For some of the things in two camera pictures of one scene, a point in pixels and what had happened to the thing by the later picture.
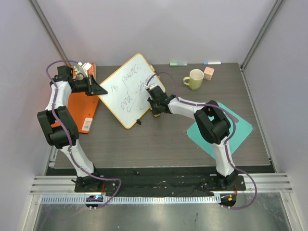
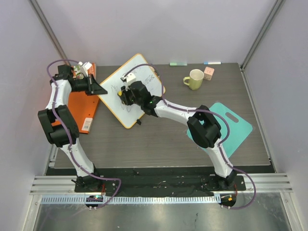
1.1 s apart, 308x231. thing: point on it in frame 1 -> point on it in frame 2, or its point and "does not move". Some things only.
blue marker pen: (207, 63) does not move
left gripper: (94, 88) does not move
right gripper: (154, 106) -> (125, 96)
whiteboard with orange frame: (127, 97) does not move
